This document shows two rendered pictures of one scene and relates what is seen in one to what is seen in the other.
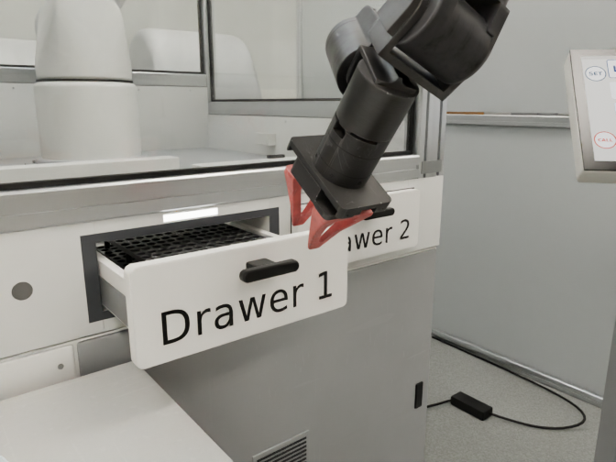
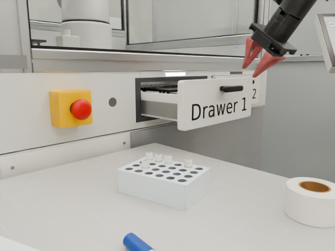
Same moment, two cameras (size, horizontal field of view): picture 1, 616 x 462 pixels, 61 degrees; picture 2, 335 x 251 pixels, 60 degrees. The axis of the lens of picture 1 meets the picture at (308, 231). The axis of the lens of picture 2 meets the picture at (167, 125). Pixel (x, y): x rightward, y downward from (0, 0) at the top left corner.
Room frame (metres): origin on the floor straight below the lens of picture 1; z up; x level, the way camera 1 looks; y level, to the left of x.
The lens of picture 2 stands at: (-0.13, 0.28, 0.95)
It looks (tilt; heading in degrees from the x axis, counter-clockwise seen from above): 11 degrees down; 353
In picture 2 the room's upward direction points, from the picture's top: straight up
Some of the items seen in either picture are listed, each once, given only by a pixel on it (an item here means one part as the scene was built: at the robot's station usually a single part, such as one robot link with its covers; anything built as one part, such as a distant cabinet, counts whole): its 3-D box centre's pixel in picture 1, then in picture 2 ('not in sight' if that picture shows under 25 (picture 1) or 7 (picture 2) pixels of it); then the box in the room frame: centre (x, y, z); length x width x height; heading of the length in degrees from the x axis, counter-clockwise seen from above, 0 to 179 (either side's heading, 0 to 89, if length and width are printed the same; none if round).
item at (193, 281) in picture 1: (251, 288); (219, 100); (0.58, 0.07, 0.87); 0.29 x 0.02 x 0.11; 128
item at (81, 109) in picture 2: not in sight; (80, 109); (0.45, 0.38, 0.88); 0.04 x 0.03 x 0.04; 128
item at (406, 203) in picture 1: (360, 227); (237, 90); (0.89, -0.09, 0.87); 0.29 x 0.02 x 0.11; 128
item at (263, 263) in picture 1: (264, 268); (229, 88); (0.56, 0.05, 0.91); 0.07 x 0.04 x 0.01; 128
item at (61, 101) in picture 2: not in sight; (72, 107); (0.47, 0.40, 0.88); 0.07 x 0.05 x 0.07; 128
